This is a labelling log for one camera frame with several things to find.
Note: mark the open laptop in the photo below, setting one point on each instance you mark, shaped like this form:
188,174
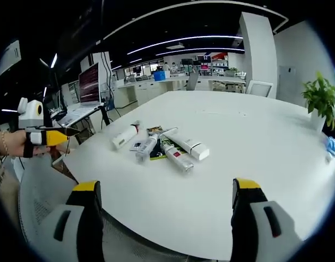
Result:
88,87

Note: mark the colourful skincare packet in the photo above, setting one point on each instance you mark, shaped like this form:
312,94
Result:
155,129

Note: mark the dark green skincare packet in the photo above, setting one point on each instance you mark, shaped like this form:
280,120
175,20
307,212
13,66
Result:
156,154

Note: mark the white skincare tube red band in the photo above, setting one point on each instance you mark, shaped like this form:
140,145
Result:
123,136

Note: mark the clear skincare bottle red label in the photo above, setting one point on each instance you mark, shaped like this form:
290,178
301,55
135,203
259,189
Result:
176,157

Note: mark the small white skincare sachet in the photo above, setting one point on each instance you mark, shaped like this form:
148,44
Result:
136,145

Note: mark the white skincare tube large cap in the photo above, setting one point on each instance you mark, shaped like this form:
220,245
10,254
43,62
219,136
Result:
190,144

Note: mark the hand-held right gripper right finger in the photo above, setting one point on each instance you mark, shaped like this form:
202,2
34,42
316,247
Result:
258,215

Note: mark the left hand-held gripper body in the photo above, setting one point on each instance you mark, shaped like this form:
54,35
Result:
31,114

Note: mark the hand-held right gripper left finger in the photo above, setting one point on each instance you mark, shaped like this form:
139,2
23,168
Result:
74,218

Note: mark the slim silver skincare tube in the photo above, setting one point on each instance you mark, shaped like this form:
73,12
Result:
167,131

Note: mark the person's left hand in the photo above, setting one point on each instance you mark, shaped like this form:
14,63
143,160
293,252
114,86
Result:
18,144

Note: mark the blue box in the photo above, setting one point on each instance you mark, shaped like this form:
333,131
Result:
160,76

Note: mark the laptop stand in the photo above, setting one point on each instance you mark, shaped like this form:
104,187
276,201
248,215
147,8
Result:
104,116

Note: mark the clear skincare bottle white label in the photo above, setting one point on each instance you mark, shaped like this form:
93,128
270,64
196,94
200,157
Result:
147,146

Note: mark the blue cloth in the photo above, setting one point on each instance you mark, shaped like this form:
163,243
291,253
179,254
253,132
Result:
332,146

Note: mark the green potted plant white pot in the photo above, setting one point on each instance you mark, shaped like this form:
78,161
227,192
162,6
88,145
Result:
321,95

